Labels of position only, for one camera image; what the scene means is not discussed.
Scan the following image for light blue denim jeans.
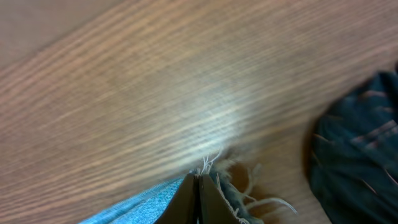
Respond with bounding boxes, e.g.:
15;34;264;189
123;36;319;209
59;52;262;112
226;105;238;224
83;154;295;224

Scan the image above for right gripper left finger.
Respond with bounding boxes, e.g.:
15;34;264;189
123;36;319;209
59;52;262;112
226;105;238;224
155;174;198;224

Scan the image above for black printed garment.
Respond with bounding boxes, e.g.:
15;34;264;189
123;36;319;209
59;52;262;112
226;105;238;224
308;70;397;223

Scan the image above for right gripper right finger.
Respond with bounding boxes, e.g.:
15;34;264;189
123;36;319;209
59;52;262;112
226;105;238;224
198;175;239;224

